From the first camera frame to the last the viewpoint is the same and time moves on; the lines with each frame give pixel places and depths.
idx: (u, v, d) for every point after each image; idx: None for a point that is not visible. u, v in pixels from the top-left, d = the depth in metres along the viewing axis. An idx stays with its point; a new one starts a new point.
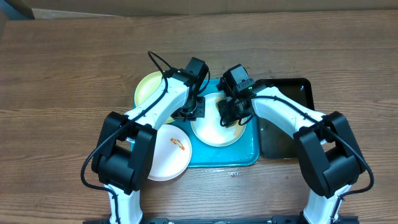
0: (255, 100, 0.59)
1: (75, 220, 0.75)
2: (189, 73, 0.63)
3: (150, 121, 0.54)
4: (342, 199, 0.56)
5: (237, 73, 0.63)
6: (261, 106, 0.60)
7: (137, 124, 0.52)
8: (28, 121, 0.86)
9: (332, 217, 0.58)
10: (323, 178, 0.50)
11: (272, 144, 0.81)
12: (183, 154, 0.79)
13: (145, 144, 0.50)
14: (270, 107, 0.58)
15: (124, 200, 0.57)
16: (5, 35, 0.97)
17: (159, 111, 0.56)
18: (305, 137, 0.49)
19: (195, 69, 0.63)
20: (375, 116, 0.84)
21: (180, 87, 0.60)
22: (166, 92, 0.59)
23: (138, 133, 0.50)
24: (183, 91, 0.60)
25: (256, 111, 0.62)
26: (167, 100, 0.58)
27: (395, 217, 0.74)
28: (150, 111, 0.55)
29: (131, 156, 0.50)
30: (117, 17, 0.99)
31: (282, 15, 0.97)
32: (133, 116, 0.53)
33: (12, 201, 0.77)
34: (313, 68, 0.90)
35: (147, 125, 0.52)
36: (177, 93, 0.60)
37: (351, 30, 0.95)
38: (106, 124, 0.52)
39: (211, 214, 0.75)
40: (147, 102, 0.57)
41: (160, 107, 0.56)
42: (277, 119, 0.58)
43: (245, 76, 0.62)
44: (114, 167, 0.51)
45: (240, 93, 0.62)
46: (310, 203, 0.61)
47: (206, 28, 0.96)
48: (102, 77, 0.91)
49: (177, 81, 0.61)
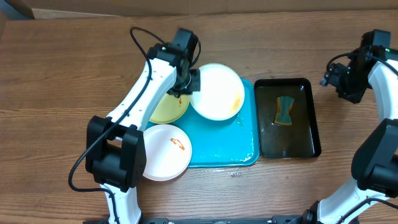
0: (380, 65, 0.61)
1: (75, 220, 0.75)
2: (176, 46, 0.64)
3: (134, 121, 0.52)
4: (369, 203, 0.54)
5: (380, 37, 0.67)
6: (379, 73, 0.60)
7: (121, 126, 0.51)
8: (29, 121, 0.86)
9: (342, 218, 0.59)
10: (370, 168, 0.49)
11: (272, 144, 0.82)
12: (183, 154, 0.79)
13: (130, 147, 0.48)
14: (385, 80, 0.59)
15: (121, 198, 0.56)
16: (5, 36, 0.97)
17: (143, 107, 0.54)
18: (393, 127, 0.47)
19: (183, 42, 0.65)
20: (376, 116, 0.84)
21: (165, 71, 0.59)
22: (151, 79, 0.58)
23: (124, 135, 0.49)
24: (168, 73, 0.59)
25: (372, 73, 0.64)
26: (153, 88, 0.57)
27: (396, 217, 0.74)
28: (134, 108, 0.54)
29: (122, 157, 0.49)
30: (117, 17, 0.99)
31: (282, 15, 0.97)
32: (116, 117, 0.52)
33: (12, 201, 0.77)
34: (313, 67, 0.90)
35: (132, 126, 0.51)
36: (163, 79, 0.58)
37: (351, 30, 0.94)
38: (89, 129, 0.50)
39: (210, 214, 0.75)
40: (132, 96, 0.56)
41: (143, 102, 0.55)
42: (382, 95, 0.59)
43: (383, 43, 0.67)
44: (107, 168, 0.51)
45: (372, 48, 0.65)
46: (332, 198, 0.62)
47: (206, 28, 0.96)
48: (102, 77, 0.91)
49: (161, 62, 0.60)
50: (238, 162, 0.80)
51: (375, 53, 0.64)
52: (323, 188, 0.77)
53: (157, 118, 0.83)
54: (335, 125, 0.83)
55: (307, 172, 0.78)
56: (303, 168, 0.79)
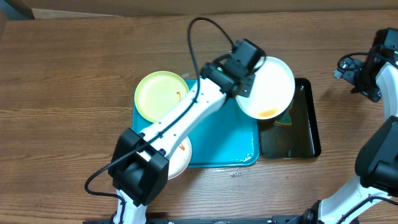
0: (389, 66, 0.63)
1: (75, 220, 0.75)
2: (236, 63, 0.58)
3: (165, 145, 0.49)
4: (370, 202, 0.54)
5: (393, 37, 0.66)
6: (387, 74, 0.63)
7: (152, 146, 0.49)
8: (29, 121, 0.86)
9: (343, 217, 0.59)
10: (374, 165, 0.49)
11: (272, 144, 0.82)
12: (183, 154, 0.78)
13: (153, 172, 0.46)
14: (393, 81, 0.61)
15: (130, 208, 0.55)
16: (5, 36, 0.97)
17: (180, 132, 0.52)
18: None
19: (243, 58, 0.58)
20: (376, 116, 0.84)
21: (213, 97, 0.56)
22: (196, 102, 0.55)
23: (151, 159, 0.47)
24: (216, 100, 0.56)
25: (380, 74, 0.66)
26: (194, 113, 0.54)
27: (395, 217, 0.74)
28: (168, 130, 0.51)
29: (143, 178, 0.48)
30: (117, 17, 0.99)
31: (282, 15, 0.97)
32: (150, 136, 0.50)
33: (12, 201, 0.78)
34: (313, 67, 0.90)
35: (162, 150, 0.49)
36: (208, 105, 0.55)
37: (351, 30, 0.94)
38: (121, 140, 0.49)
39: (211, 214, 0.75)
40: (172, 116, 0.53)
41: (181, 126, 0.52)
42: (390, 94, 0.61)
43: (395, 42, 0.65)
44: (125, 182, 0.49)
45: (381, 50, 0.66)
46: (333, 196, 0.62)
47: (206, 28, 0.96)
48: (102, 78, 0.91)
49: (213, 85, 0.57)
50: (238, 161, 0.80)
51: (384, 55, 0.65)
52: (323, 188, 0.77)
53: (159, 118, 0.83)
54: (335, 124, 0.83)
55: (306, 172, 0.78)
56: (303, 168, 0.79)
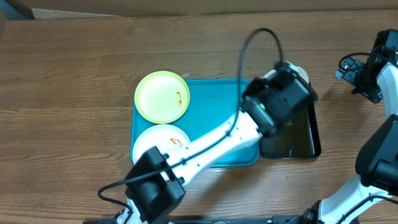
0: (390, 66, 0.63)
1: (75, 220, 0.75)
2: (282, 103, 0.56)
3: (187, 172, 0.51)
4: (370, 201, 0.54)
5: (394, 38, 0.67)
6: (388, 74, 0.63)
7: (173, 172, 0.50)
8: (29, 121, 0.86)
9: (343, 216, 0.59)
10: (375, 164, 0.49)
11: (273, 143, 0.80)
12: None
13: (170, 198, 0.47)
14: (395, 79, 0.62)
15: (135, 219, 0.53)
16: (5, 36, 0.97)
17: (205, 163, 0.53)
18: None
19: (290, 99, 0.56)
20: (376, 116, 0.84)
21: (248, 135, 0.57)
22: (229, 136, 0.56)
23: (170, 185, 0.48)
24: (249, 139, 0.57)
25: (380, 74, 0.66)
26: (224, 147, 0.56)
27: (396, 217, 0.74)
28: (194, 159, 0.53)
29: (155, 200, 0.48)
30: (117, 17, 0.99)
31: (282, 15, 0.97)
32: (173, 161, 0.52)
33: (12, 201, 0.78)
34: (313, 68, 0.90)
35: (181, 178, 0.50)
36: (240, 141, 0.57)
37: (351, 30, 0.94)
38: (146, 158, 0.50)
39: (211, 214, 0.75)
40: (203, 144, 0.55)
41: (208, 157, 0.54)
42: (391, 93, 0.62)
43: (397, 43, 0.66)
44: (137, 198, 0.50)
45: (382, 51, 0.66)
46: (333, 196, 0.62)
47: (205, 28, 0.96)
48: (102, 77, 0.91)
49: (251, 122, 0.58)
50: (238, 162, 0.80)
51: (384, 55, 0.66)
52: (323, 188, 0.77)
53: (159, 118, 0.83)
54: (335, 124, 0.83)
55: (306, 172, 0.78)
56: (303, 168, 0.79)
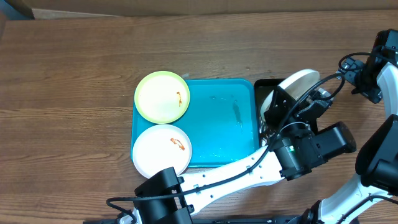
0: (390, 66, 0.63)
1: (75, 220, 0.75)
2: (315, 148, 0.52)
3: (198, 203, 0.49)
4: (371, 201, 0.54)
5: (395, 38, 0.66)
6: (388, 74, 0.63)
7: (184, 198, 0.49)
8: (28, 121, 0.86)
9: (343, 216, 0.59)
10: (375, 164, 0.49)
11: None
12: (183, 154, 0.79)
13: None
14: (395, 80, 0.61)
15: None
16: (5, 36, 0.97)
17: (217, 195, 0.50)
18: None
19: (324, 147, 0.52)
20: (376, 116, 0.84)
21: (269, 177, 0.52)
22: (249, 173, 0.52)
23: (178, 211, 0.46)
24: (268, 180, 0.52)
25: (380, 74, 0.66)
26: (241, 182, 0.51)
27: (395, 218, 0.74)
28: (209, 190, 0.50)
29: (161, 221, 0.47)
30: (117, 17, 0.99)
31: (282, 15, 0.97)
32: (187, 187, 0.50)
33: (12, 201, 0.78)
34: (313, 68, 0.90)
35: (191, 205, 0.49)
36: (260, 181, 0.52)
37: (351, 30, 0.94)
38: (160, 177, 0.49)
39: (211, 214, 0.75)
40: (219, 176, 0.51)
41: (222, 191, 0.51)
42: (390, 94, 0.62)
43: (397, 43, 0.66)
44: (142, 212, 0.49)
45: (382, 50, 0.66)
46: (333, 196, 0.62)
47: (206, 28, 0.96)
48: (102, 77, 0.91)
49: (275, 162, 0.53)
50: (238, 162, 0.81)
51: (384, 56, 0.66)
52: (324, 188, 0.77)
53: (159, 117, 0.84)
54: None
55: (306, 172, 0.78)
56: None
